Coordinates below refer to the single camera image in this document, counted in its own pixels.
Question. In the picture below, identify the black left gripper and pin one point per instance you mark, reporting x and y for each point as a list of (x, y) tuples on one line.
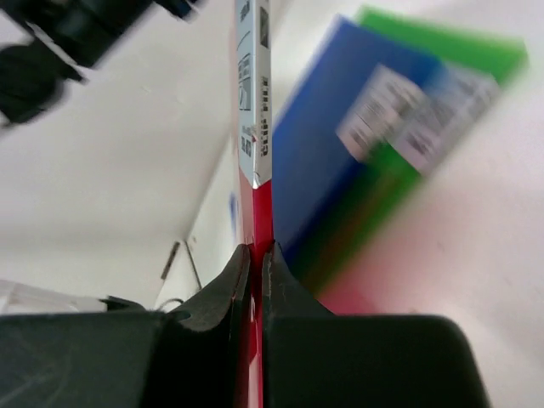
[(65, 37)]

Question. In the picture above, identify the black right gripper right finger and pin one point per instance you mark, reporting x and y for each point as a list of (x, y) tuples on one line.
[(407, 360)]

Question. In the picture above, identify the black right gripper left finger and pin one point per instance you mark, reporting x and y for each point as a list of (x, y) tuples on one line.
[(193, 356)]

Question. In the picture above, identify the red folder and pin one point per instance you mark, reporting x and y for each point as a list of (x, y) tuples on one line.
[(255, 127)]

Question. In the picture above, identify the blue folder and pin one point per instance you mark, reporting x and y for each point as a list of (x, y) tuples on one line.
[(360, 85)]

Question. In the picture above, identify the green folder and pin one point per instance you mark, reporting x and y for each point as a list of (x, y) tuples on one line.
[(476, 68)]

